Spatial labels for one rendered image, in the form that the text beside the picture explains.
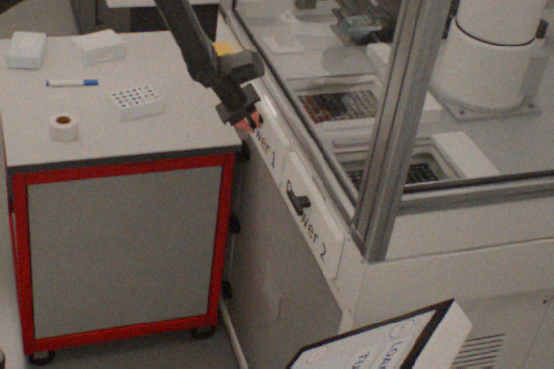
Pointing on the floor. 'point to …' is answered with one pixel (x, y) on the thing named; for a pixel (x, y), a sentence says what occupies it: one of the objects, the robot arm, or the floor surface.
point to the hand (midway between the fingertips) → (254, 127)
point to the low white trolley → (114, 198)
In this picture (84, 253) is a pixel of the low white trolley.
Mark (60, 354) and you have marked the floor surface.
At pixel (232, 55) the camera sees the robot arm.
